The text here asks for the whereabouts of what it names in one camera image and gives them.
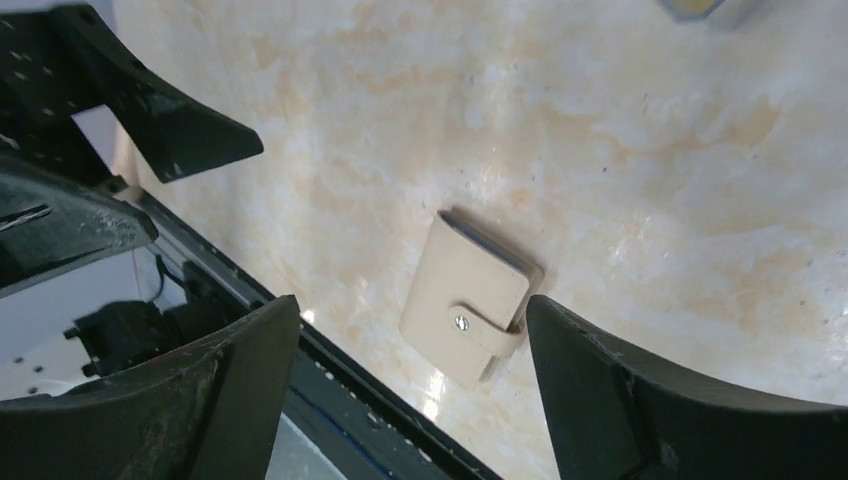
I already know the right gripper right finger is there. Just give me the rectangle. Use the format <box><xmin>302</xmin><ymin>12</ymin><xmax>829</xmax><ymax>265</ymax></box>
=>
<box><xmin>526</xmin><ymin>295</ymin><xmax>847</xmax><ymax>479</ymax></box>

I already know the clear plastic card box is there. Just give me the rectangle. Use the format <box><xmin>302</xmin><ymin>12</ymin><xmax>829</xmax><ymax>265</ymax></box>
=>
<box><xmin>658</xmin><ymin>0</ymin><xmax>763</xmax><ymax>30</ymax></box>

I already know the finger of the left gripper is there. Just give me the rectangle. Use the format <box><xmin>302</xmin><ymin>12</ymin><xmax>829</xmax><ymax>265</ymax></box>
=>
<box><xmin>1</xmin><ymin>155</ymin><xmax>159</xmax><ymax>292</ymax></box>
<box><xmin>1</xmin><ymin>4</ymin><xmax>264</xmax><ymax>185</ymax></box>

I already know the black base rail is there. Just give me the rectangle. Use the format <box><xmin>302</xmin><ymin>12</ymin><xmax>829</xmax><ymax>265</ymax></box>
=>
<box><xmin>137</xmin><ymin>193</ymin><xmax>497</xmax><ymax>479</ymax></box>

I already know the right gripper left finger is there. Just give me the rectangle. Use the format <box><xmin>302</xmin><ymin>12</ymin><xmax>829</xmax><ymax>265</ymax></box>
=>
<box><xmin>1</xmin><ymin>296</ymin><xmax>300</xmax><ymax>479</ymax></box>

